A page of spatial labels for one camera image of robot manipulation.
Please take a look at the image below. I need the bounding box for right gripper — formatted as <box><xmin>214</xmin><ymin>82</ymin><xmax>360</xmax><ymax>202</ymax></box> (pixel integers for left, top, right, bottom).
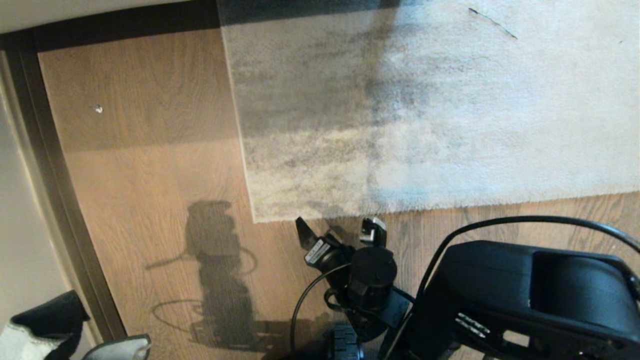
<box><xmin>294</xmin><ymin>216</ymin><xmax>357</xmax><ymax>291</ymax></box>

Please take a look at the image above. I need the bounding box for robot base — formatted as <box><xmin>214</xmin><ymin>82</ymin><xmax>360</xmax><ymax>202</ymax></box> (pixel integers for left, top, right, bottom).
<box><xmin>81</xmin><ymin>333</ymin><xmax>152</xmax><ymax>360</ymax></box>

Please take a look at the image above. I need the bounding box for pale grey shaggy rug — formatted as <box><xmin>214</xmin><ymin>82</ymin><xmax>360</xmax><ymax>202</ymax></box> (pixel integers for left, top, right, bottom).
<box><xmin>216</xmin><ymin>0</ymin><xmax>640</xmax><ymax>224</ymax></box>

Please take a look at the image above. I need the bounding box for dark brown floor trim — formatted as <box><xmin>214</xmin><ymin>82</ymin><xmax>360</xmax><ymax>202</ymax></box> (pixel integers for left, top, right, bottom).
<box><xmin>0</xmin><ymin>0</ymin><xmax>221</xmax><ymax>342</ymax></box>

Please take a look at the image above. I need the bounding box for black and white cloth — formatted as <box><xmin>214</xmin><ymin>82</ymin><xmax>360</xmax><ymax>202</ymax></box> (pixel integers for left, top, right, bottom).
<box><xmin>0</xmin><ymin>289</ymin><xmax>92</xmax><ymax>360</ymax></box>

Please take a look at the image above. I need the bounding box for thin black thread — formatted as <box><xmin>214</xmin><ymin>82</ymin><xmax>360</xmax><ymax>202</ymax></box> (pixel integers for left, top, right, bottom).
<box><xmin>468</xmin><ymin>7</ymin><xmax>519</xmax><ymax>40</ymax></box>

